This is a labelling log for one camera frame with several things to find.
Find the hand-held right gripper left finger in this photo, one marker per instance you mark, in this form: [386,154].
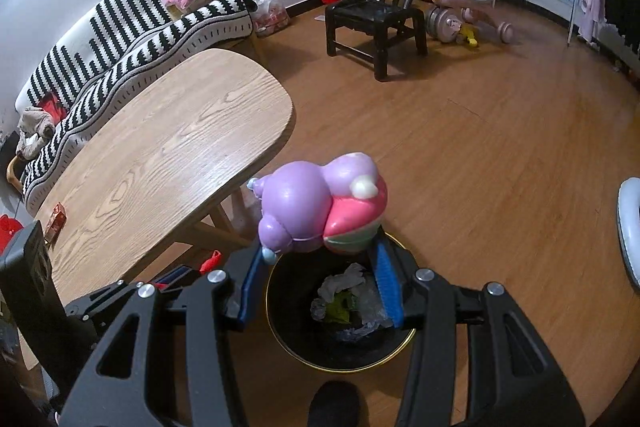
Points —
[250,289]

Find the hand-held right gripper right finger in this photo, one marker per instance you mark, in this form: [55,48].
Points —
[389,284]

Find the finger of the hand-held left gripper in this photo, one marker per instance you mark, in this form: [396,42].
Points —
[172,276]
[100,302]

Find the red wrapper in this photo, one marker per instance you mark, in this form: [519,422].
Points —
[210,261]

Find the green snack packet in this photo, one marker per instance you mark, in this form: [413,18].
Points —
[340,309]

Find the black bin with gold rim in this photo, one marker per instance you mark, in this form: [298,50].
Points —
[300,342]

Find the purple and pink squishy toy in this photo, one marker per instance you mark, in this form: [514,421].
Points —
[300,202]

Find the white crumpled tissue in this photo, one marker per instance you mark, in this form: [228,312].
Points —
[345,279]

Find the red plastic stool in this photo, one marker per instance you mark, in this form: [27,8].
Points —
[10,232]

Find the red snack packet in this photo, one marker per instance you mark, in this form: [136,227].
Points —
[55,223]

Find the person's black shoe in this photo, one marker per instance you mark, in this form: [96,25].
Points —
[334,404]

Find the beige clothes pile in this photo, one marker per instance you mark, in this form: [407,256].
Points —
[32,132]

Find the red cloth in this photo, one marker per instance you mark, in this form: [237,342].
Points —
[54,108]

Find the black and white striped sofa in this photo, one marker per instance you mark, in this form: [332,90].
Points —
[125,52]

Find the yellow toy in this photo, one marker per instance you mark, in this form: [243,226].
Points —
[467,37]

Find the black wooden chair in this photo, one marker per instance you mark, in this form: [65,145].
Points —
[370,14]

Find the clear plastic bag of goods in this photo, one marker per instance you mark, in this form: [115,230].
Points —
[270,16]

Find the dark hanging clothes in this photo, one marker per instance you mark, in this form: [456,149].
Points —
[622,2]

